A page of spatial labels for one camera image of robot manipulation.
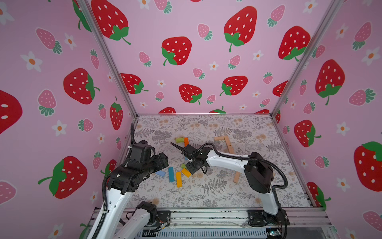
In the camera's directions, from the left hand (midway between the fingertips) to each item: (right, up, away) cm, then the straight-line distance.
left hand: (163, 159), depth 70 cm
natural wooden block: (+33, +8, +37) cm, 50 cm away
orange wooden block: (+9, +6, +34) cm, 35 cm away
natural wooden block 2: (+39, +6, +34) cm, 52 cm away
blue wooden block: (-6, -13, +19) cm, 24 cm away
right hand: (+12, -9, +17) cm, 23 cm away
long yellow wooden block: (+5, -16, +17) cm, 24 cm away
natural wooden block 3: (+40, 0, +30) cm, 50 cm away
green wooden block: (+4, +7, +34) cm, 35 cm away
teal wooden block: (+1, -14, +19) cm, 23 cm away
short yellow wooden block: (+10, -11, +15) cm, 21 cm away
